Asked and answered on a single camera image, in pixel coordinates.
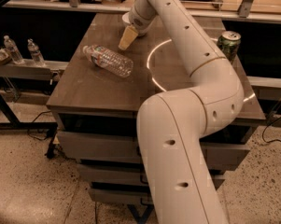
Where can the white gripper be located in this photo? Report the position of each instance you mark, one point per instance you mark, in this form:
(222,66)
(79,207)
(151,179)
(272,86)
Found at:
(138,23)

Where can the white ceramic bowl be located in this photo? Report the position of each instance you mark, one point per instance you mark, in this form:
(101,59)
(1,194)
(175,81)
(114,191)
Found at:
(127,24)

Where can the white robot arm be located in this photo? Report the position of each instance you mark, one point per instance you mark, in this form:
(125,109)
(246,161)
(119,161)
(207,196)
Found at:
(171,124)

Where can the clear plastic water bottle lying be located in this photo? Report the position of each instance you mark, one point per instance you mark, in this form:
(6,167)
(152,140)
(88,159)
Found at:
(109,60)

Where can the small standing water bottle right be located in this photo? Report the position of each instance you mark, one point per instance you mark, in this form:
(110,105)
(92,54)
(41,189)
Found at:
(35,52)

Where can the small standing water bottle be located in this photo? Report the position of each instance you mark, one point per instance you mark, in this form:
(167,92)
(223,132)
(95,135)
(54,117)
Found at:
(13,50)
(35,52)

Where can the small standing water bottle left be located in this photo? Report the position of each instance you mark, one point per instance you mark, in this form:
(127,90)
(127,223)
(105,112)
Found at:
(13,50)

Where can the small bowl on side bench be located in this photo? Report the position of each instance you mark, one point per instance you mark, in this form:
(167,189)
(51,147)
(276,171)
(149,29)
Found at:
(1,56)

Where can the green soda can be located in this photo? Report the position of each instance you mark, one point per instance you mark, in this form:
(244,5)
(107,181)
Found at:
(229,43)

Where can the metal side bench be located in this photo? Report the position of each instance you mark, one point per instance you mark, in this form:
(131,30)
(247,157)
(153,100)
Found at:
(30,71)

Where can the top grey drawer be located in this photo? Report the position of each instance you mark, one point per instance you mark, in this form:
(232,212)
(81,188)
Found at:
(96,147)

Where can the grey drawer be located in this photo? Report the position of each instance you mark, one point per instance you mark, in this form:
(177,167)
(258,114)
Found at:
(96,147)
(120,196)
(117,174)

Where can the middle grey drawer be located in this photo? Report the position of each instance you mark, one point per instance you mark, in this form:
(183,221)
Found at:
(117,174)

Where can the bottom grey drawer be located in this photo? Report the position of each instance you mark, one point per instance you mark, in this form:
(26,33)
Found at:
(120,196)

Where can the back metal shelf rail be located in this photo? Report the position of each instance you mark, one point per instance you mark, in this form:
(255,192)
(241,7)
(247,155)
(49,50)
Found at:
(268,11)

